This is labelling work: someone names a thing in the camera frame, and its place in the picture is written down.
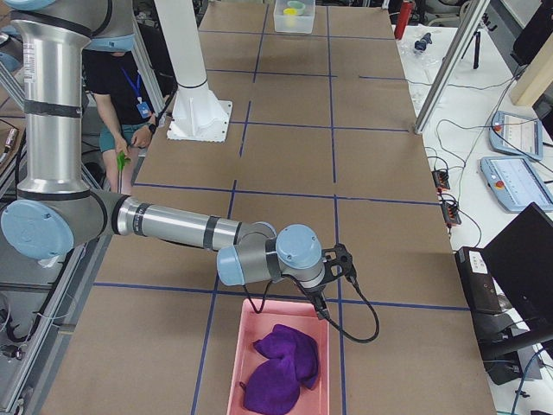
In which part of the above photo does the pink plastic bin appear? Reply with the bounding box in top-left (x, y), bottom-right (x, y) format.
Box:
top-left (227, 299), bottom-right (329, 414)

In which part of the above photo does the purple cloth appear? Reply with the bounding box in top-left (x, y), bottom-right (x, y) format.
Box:
top-left (241, 324), bottom-right (320, 415)

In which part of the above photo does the green object in hand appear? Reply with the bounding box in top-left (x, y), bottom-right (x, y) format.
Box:
top-left (117, 151), bottom-right (131, 172)

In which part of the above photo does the black monitor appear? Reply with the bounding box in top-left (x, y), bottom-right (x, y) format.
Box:
top-left (482, 202), bottom-right (552, 328)

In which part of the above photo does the near teach pendant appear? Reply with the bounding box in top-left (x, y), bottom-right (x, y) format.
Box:
top-left (480, 156), bottom-right (552, 213)

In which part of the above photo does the yellow plastic cup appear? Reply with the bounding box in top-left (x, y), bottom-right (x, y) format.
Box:
top-left (283, 8), bottom-right (298, 16)

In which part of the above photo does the black tripod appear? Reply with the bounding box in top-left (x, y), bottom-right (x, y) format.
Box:
top-left (461, 30), bottom-right (481, 69)

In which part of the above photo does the red cylinder bottle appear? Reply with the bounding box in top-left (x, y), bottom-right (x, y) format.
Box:
top-left (394, 0), bottom-right (413, 40)

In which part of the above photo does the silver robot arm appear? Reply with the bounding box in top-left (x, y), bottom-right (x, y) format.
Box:
top-left (1, 1), bottom-right (330, 318)

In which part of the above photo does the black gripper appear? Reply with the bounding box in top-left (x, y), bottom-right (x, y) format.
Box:
top-left (300, 282), bottom-right (328, 320)

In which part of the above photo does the aluminium frame post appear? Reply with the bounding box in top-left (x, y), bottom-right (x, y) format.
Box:
top-left (414, 0), bottom-right (490, 134)

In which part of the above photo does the mint green bowl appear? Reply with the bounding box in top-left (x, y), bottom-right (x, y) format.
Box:
top-left (285, 0), bottom-right (307, 16)

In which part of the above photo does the white pedestal column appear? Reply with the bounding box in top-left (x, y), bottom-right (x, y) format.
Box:
top-left (155, 0), bottom-right (232, 143)

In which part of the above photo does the orange black adapter box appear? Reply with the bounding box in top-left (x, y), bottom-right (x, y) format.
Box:
top-left (432, 169), bottom-right (450, 192)

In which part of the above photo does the seated person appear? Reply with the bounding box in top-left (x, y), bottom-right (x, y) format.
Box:
top-left (82, 50), bottom-right (156, 195)

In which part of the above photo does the teach pendant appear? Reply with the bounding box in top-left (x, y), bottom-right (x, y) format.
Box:
top-left (489, 111), bottom-right (543, 161)
top-left (480, 156), bottom-right (552, 213)

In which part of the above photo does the clear plastic box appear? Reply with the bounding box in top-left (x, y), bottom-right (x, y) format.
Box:
top-left (273, 0), bottom-right (315, 35)

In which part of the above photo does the black computer box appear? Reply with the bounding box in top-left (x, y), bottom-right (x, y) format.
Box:
top-left (454, 246), bottom-right (506, 315)

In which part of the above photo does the far teach pendant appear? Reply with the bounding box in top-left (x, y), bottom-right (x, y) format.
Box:
top-left (489, 111), bottom-right (543, 161)

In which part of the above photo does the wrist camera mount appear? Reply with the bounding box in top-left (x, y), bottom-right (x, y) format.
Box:
top-left (322, 243), bottom-right (358, 286)

